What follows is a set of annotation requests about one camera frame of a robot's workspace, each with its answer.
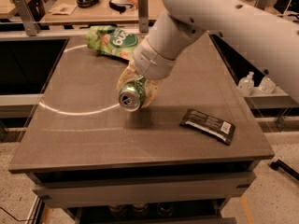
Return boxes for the green snack bag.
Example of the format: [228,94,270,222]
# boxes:
[86,25,143,61]

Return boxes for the grey metal bracket middle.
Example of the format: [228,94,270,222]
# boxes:
[137,0,149,33]

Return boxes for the small paper card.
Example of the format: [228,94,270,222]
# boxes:
[50,4,77,15]

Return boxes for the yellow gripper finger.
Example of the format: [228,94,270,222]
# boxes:
[117,60,139,91]
[142,79,162,108]

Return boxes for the black sunglasses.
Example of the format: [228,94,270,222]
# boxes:
[109,0,134,14]

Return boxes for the clear plastic bottle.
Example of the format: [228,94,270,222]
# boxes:
[258,76,276,94]
[237,72,254,96]

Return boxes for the black snack bar wrapper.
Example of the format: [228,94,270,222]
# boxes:
[179,109,235,146]

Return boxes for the green soda can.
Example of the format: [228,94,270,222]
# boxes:
[119,77,146,112]

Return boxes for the grey metal bracket left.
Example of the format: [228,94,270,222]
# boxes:
[12,0,39,36]

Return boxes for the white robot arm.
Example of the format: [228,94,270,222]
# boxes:
[117,0,299,105]

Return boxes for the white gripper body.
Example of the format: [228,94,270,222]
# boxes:
[133,12,204,80]

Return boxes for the black stand leg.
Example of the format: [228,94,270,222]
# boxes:
[270,160,299,181]

